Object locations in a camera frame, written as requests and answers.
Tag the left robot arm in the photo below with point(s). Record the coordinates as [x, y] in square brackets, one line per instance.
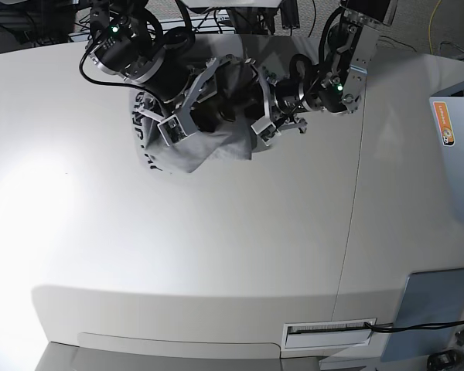
[334, 83]

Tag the grey T-shirt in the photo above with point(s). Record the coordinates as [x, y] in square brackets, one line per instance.
[230, 141]

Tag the white cable grommet tray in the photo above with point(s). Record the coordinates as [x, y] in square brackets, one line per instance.
[326, 335]

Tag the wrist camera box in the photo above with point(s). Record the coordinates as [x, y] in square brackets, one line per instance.
[266, 130]
[171, 130]

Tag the black device bottom right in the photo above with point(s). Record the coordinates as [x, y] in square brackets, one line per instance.
[447, 360]

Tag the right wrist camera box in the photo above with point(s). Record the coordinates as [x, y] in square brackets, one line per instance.
[171, 130]

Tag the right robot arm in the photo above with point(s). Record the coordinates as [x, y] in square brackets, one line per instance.
[128, 44]

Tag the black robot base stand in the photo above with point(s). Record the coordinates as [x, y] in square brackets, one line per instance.
[258, 21]

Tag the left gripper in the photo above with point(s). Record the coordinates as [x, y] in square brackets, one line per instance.
[280, 99]

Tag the blue-grey tablet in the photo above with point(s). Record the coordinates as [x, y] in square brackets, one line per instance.
[429, 297]

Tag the blue laptop with stickers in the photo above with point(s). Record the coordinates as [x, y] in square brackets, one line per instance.
[448, 113]

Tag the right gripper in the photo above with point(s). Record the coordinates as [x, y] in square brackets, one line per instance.
[188, 92]

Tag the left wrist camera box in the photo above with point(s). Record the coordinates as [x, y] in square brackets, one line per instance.
[266, 130]

